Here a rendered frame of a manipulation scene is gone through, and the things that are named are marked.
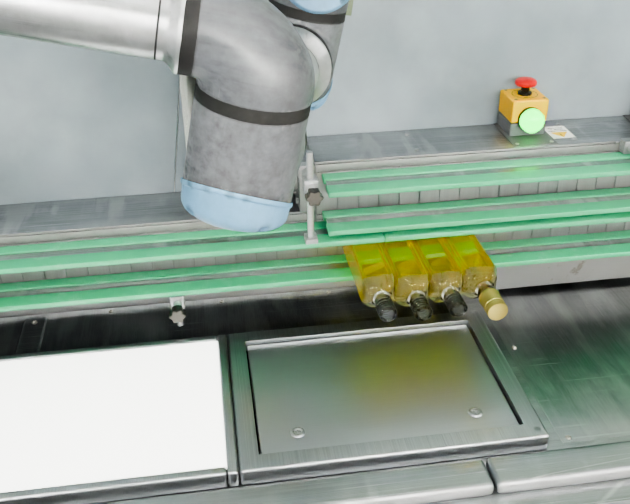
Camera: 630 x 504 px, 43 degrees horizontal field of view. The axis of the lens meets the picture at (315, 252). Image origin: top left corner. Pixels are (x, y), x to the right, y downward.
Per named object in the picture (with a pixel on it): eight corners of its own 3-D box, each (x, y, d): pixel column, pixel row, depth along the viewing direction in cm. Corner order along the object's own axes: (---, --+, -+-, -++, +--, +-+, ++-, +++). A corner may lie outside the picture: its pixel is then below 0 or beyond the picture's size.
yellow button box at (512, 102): (495, 122, 157) (509, 137, 151) (499, 85, 153) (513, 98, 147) (530, 120, 158) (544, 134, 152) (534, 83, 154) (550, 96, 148)
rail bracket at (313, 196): (297, 222, 146) (306, 257, 136) (295, 136, 138) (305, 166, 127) (313, 221, 147) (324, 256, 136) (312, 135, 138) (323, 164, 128)
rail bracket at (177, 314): (169, 301, 152) (169, 344, 140) (165, 271, 148) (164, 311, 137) (190, 299, 152) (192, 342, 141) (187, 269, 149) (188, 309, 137)
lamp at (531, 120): (516, 130, 150) (522, 136, 148) (519, 107, 148) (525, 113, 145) (539, 128, 151) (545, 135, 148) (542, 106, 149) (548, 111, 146)
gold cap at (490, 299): (474, 302, 132) (483, 318, 128) (485, 285, 131) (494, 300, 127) (492, 308, 133) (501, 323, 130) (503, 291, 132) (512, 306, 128)
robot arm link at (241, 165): (351, 3, 122) (306, 123, 74) (330, 96, 129) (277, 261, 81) (274, -15, 122) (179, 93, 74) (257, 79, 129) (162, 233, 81)
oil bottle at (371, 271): (342, 249, 151) (364, 314, 133) (341, 223, 148) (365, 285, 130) (371, 247, 152) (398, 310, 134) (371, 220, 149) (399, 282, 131)
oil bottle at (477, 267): (431, 242, 153) (466, 304, 135) (434, 215, 150) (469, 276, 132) (460, 240, 154) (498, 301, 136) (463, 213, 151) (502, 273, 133)
